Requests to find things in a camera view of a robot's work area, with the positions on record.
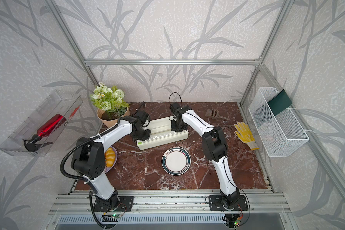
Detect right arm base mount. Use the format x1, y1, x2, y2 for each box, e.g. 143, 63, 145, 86
206, 195, 249, 211

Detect brown slotted spatula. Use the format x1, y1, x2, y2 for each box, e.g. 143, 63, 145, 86
205, 109, 229, 120

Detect purple plate of toy food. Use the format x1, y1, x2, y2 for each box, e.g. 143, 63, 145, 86
104, 146, 117, 173

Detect yellow work glove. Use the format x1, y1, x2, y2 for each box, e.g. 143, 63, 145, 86
234, 122, 259, 150

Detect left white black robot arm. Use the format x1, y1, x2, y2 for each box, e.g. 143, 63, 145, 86
60, 111, 151, 200

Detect aluminium front rail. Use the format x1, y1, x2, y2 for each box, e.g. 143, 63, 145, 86
49, 189, 291, 214

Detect dark green card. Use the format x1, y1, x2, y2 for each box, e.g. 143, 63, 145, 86
268, 89, 292, 116

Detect cream plastic wrap dispenser box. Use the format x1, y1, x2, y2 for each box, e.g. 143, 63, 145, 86
136, 116, 189, 150

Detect red spray bottle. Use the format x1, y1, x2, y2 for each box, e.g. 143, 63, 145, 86
24, 106, 80, 152

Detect beige flower pot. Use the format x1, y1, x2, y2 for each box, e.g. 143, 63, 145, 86
97, 108, 130, 127

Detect clear plastic wall bin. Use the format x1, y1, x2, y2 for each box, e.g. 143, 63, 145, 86
0, 90, 83, 157

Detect white green artificial flowers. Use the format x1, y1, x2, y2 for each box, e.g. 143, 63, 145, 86
90, 81, 129, 120

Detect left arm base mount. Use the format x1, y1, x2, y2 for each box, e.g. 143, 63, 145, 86
93, 196, 134, 212

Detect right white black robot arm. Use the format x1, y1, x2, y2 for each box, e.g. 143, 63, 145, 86
170, 102, 240, 209

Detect white plate green red rim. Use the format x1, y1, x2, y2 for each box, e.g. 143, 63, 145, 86
162, 147, 192, 176

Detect white wire mesh basket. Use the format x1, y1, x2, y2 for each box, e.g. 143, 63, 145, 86
249, 87, 309, 158

